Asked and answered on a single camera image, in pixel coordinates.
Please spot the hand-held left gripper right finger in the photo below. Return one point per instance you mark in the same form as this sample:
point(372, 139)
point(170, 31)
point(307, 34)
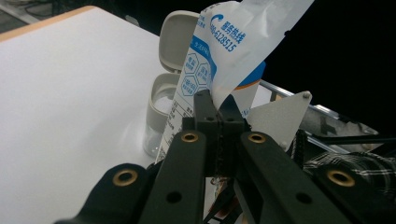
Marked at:
point(232, 123)

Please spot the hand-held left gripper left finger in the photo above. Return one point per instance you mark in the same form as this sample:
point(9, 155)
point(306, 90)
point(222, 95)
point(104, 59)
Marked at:
point(205, 115)

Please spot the white salt bag blue print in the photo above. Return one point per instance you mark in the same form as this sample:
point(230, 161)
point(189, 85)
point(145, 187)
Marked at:
point(236, 40)

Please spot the metal floor rail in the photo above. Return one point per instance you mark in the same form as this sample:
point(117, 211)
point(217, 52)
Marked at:
point(330, 119)

